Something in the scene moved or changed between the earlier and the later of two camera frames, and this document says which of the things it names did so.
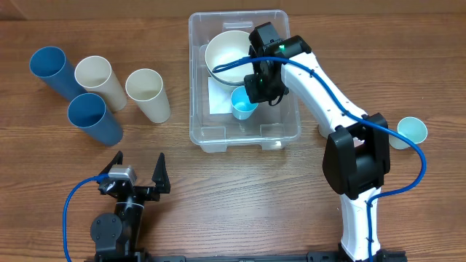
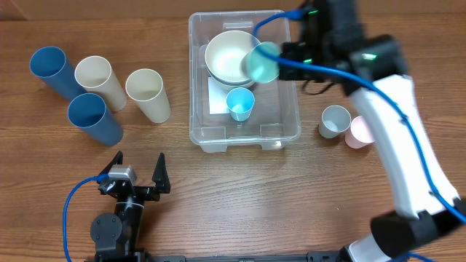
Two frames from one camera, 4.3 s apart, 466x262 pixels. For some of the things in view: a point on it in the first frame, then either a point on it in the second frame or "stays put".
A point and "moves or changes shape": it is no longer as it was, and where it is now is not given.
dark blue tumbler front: (87, 111) stays put
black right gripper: (258, 92) to (292, 70)
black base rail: (140, 256) stays put
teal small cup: (412, 127) moves or changes shape
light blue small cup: (242, 109) stays put
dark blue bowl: (215, 86) to (228, 82)
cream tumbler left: (94, 73) stays put
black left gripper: (160, 177) stays put
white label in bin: (219, 97) stays put
